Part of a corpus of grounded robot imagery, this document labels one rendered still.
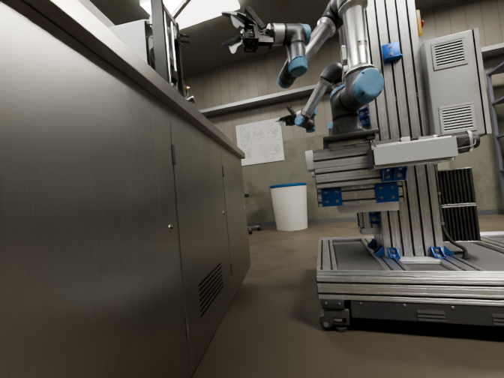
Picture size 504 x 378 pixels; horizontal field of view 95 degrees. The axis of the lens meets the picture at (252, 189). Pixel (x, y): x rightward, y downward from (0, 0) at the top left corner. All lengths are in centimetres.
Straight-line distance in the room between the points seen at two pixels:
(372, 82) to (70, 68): 95
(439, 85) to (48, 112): 140
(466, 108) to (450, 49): 28
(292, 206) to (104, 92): 337
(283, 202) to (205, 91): 300
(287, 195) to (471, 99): 270
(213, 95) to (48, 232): 502
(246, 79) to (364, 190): 427
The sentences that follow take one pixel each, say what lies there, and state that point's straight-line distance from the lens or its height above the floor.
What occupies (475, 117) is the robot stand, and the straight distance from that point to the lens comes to 143.
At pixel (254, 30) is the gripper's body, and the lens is 105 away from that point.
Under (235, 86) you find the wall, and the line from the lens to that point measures 517.
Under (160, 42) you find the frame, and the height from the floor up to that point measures 125.
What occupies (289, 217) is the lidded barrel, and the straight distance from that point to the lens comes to 373.
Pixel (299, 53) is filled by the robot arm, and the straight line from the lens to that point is 105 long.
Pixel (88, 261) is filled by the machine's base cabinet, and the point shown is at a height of 51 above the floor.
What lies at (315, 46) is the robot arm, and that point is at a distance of 126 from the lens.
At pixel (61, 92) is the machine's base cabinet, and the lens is 46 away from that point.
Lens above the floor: 58
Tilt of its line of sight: 2 degrees up
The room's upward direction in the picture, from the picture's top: 5 degrees counter-clockwise
